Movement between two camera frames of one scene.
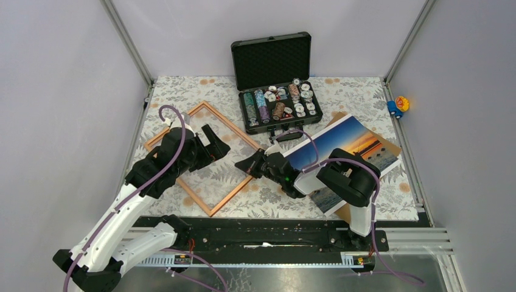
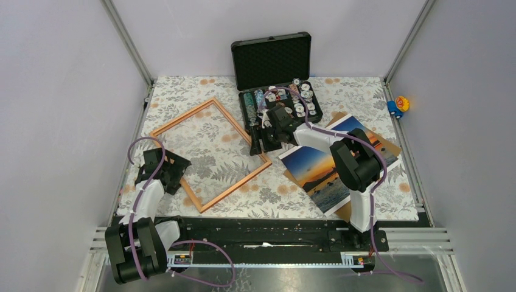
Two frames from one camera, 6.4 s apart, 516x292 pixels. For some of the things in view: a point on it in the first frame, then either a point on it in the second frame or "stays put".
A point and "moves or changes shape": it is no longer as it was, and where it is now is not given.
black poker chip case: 272,76 stays put
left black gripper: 216,149 to 179,165
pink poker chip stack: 293,89 stays put
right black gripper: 251,165 to 256,132
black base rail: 319,234 stays put
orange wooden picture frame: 241,185 moves or changes shape
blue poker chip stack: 260,98 stays put
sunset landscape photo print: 350,136 stays put
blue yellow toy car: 398,106 stays put
